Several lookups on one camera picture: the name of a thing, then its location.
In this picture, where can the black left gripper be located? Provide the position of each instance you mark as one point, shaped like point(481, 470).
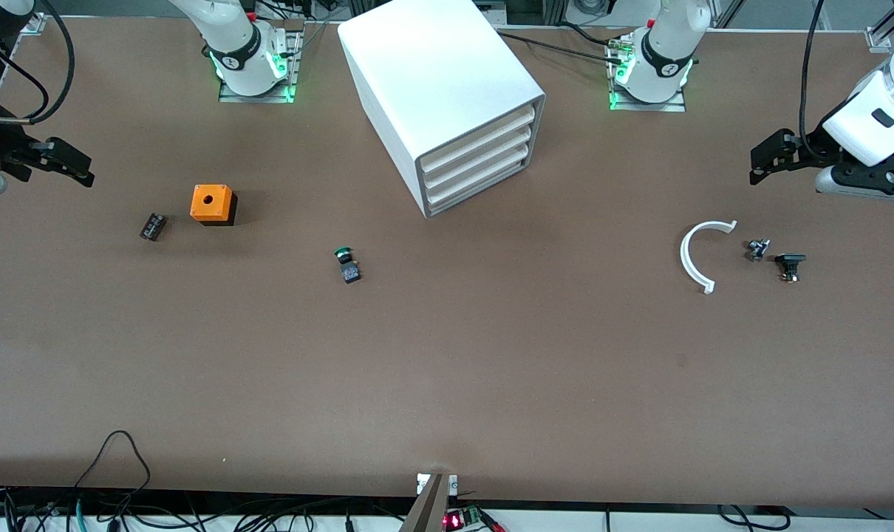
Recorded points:
point(816, 147)

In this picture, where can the green push button switch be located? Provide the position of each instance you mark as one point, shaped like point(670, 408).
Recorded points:
point(349, 272)

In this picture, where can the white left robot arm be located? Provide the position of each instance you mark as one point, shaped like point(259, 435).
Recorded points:
point(669, 44)

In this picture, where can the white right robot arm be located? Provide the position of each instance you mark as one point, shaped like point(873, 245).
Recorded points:
point(236, 37)

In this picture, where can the small silver metal part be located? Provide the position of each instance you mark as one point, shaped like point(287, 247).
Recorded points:
point(757, 250)

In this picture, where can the black cylindrical capacitor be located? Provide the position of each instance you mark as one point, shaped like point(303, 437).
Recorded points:
point(153, 227)

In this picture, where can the white curved plastic arc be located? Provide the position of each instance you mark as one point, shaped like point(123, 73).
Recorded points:
point(685, 255)

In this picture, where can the orange box with hole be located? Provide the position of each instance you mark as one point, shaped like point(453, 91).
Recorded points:
point(209, 203)

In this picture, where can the circuit board with red light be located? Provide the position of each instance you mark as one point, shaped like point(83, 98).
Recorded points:
point(454, 521)

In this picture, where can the small black switch part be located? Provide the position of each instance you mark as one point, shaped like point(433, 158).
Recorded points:
point(790, 260)

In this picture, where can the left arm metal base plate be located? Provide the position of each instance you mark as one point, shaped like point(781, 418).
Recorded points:
point(669, 108)

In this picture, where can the aluminium frame profile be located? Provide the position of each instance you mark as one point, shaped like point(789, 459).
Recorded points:
point(37, 24)
point(879, 37)

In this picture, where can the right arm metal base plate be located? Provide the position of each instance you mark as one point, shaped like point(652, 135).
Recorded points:
point(229, 97)

